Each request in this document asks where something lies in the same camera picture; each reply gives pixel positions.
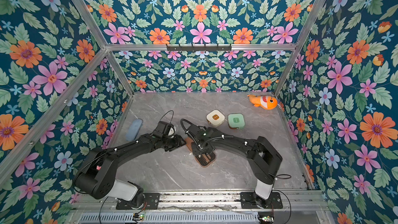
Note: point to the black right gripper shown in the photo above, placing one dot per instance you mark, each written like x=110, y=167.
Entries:
x=202, y=151

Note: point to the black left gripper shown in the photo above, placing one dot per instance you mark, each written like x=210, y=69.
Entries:
x=177, y=142

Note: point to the brown nail clipper case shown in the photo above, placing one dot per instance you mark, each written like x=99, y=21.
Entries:
x=203, y=160

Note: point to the cream nail clipper case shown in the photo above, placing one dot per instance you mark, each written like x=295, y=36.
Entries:
x=215, y=118

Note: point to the green nail clipper case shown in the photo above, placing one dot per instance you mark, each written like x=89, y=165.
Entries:
x=236, y=121

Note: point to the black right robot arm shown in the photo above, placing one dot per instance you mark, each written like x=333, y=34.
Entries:
x=263, y=158

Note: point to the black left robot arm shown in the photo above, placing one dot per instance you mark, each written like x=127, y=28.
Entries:
x=97, y=176

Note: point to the blue oval case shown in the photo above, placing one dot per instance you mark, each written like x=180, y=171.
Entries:
x=133, y=130

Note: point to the orange clownfish plush toy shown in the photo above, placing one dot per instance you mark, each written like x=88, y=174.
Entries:
x=266, y=102

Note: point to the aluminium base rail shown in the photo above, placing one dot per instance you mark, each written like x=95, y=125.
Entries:
x=236, y=200

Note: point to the black hook rail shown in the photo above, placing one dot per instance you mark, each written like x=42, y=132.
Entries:
x=194, y=48

